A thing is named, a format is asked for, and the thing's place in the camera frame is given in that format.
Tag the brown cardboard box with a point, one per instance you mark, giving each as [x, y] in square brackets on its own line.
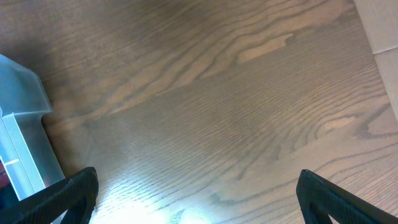
[379, 18]

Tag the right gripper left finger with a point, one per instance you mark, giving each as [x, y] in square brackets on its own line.
[74, 197]

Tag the red navy plaid shirt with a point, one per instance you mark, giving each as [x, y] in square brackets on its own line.
[4, 180]

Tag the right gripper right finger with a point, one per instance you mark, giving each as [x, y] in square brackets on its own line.
[321, 201]

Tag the clear plastic storage bin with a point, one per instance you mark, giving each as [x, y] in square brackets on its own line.
[26, 152]

